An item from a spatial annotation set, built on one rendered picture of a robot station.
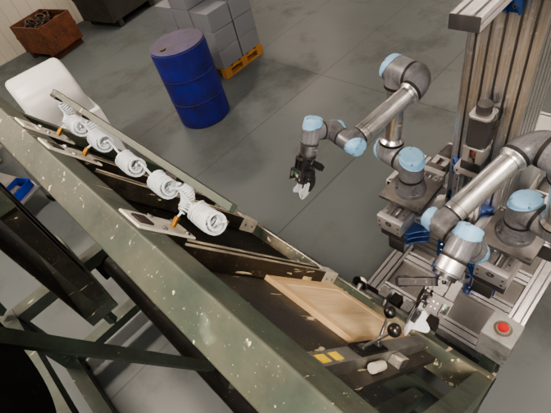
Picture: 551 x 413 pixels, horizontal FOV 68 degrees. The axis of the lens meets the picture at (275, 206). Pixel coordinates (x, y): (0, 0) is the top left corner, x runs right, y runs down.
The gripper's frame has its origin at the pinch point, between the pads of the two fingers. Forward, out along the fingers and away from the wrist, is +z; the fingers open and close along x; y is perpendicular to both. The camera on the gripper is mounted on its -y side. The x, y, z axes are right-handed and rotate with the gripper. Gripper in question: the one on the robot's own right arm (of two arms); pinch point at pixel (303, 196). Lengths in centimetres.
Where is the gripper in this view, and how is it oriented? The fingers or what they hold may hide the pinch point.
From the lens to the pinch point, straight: 178.1
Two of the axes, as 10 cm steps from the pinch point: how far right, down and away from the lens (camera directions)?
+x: 7.1, 4.1, -5.8
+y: -7.0, 2.6, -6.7
